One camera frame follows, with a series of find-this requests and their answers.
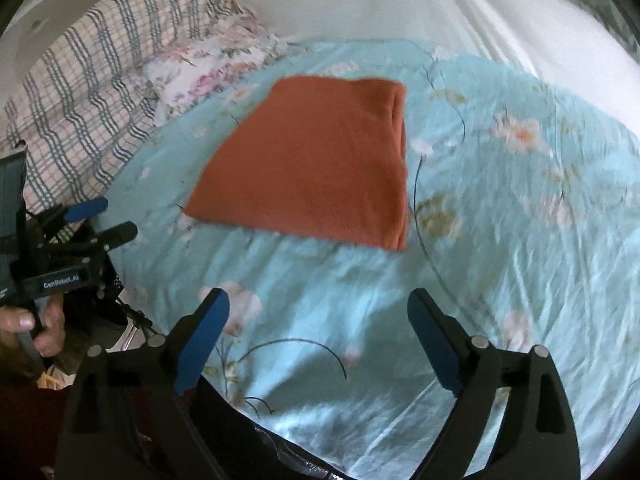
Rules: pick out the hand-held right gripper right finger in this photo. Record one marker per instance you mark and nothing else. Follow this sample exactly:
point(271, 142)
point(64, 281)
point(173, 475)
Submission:
point(436, 345)

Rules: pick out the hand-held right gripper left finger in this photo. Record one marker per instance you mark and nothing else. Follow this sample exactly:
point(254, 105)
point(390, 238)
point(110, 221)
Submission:
point(202, 340)

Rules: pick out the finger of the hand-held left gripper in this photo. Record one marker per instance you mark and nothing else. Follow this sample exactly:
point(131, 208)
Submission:
point(112, 237)
point(87, 208)

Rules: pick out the rust brown knitted sweater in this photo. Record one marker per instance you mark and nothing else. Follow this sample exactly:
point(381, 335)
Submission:
point(310, 170)

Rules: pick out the person's left hand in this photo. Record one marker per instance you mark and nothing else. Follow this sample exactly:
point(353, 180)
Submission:
point(30, 327)

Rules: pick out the light blue floral bed sheet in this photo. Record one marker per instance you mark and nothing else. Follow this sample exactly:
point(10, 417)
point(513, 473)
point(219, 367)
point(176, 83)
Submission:
point(500, 260)

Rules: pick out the plaid blanket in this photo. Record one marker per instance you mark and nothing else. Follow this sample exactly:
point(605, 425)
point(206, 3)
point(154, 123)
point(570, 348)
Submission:
point(90, 90)

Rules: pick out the dark red cloth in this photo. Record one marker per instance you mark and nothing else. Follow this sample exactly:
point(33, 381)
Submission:
point(25, 420)

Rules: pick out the floral pink pillow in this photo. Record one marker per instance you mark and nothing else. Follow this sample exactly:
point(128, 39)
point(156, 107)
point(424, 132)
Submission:
point(210, 70)

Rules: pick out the white striped duvet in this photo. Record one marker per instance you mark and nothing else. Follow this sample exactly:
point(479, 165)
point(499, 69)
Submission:
point(450, 5)

